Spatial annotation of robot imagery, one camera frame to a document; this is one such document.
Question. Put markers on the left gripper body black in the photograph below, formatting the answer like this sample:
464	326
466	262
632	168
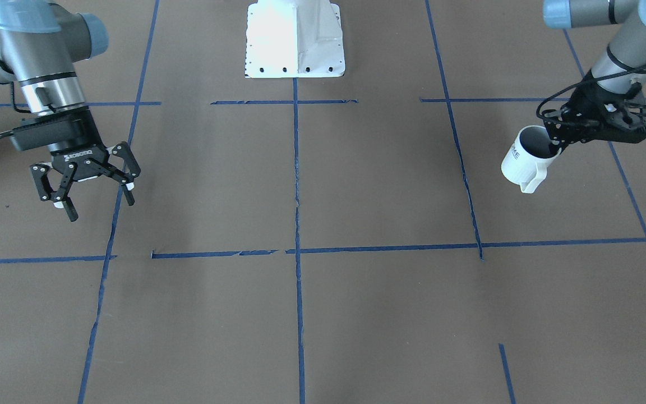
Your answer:
582	104

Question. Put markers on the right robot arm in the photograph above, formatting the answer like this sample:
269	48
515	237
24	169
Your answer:
40	42

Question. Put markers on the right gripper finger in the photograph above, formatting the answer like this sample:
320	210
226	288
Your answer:
124	176
60	197

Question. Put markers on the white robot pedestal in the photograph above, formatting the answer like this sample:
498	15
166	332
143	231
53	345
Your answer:
294	39

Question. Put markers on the white mug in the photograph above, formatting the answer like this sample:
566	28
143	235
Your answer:
527	161

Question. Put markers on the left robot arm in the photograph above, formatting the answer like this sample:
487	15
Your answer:
624	60

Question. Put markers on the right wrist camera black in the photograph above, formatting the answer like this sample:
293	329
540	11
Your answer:
58	133

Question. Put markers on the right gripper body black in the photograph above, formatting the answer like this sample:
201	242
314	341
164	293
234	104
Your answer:
80	154

